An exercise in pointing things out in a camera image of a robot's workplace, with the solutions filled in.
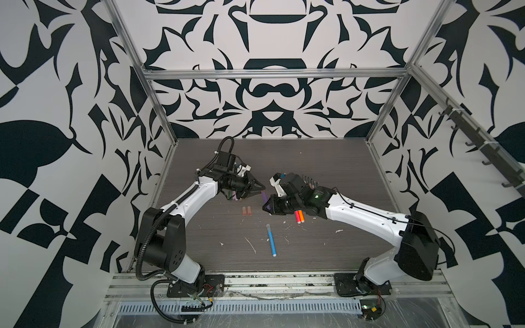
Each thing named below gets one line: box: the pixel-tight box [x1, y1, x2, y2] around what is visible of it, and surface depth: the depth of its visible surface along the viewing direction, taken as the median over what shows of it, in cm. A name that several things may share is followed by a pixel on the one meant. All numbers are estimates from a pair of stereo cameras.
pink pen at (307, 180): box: [302, 174, 320, 186], surface depth 104 cm
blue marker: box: [265, 223, 277, 258], surface depth 86 cm
